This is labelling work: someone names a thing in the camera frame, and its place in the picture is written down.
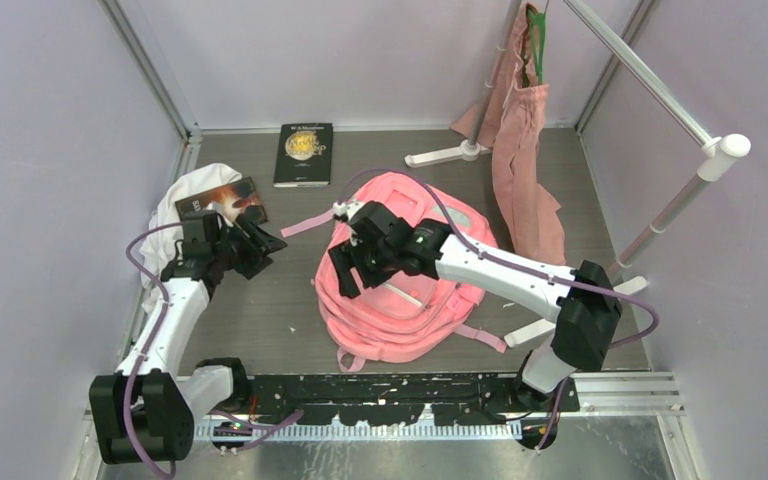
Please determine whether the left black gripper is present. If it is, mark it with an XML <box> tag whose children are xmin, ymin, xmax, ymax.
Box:
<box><xmin>211</xmin><ymin>214</ymin><xmax>285</xmax><ymax>278</ymax></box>

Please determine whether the dark book orange cover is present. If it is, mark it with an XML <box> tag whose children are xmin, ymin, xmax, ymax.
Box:
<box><xmin>174</xmin><ymin>177</ymin><xmax>268</xmax><ymax>225</ymax></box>

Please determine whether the pink student backpack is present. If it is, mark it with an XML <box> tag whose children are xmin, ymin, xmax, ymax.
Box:
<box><xmin>312</xmin><ymin>173</ymin><xmax>507</xmax><ymax>372</ymax></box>

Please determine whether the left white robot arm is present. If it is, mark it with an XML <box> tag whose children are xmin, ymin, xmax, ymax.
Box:
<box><xmin>88</xmin><ymin>210</ymin><xmax>287</xmax><ymax>478</ymax></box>

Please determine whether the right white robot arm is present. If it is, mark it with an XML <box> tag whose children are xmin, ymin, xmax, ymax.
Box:
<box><xmin>328</xmin><ymin>201</ymin><xmax>622</xmax><ymax>411</ymax></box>

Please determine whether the white cloth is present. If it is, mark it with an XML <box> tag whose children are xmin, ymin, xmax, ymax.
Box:
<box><xmin>139</xmin><ymin>163</ymin><xmax>243</xmax><ymax>276</ymax></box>

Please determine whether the black book gold cover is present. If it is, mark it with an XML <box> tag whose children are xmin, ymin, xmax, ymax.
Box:
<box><xmin>273</xmin><ymin>122</ymin><xmax>334</xmax><ymax>188</ymax></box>

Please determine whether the pink hanging garment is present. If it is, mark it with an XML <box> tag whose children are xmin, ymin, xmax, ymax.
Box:
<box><xmin>477</xmin><ymin>3</ymin><xmax>566</xmax><ymax>265</ymax></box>

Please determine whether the green clothes hanger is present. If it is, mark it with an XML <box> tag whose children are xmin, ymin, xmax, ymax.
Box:
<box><xmin>524</xmin><ymin>4</ymin><xmax>547</xmax><ymax>87</ymax></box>

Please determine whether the white clothes rack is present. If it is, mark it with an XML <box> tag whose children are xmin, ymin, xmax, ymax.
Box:
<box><xmin>403</xmin><ymin>0</ymin><xmax>752</xmax><ymax>349</ymax></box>

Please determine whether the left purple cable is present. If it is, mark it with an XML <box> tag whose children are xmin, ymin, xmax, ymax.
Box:
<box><xmin>122</xmin><ymin>221</ymin><xmax>306</xmax><ymax>480</ymax></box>

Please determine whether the white perforated cable rail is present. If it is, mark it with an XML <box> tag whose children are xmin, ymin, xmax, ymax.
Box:
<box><xmin>195</xmin><ymin>420</ymin><xmax>522</xmax><ymax>445</ymax></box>

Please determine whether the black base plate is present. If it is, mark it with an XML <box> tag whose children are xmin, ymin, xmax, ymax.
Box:
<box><xmin>218</xmin><ymin>372</ymin><xmax>580</xmax><ymax>426</ymax></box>

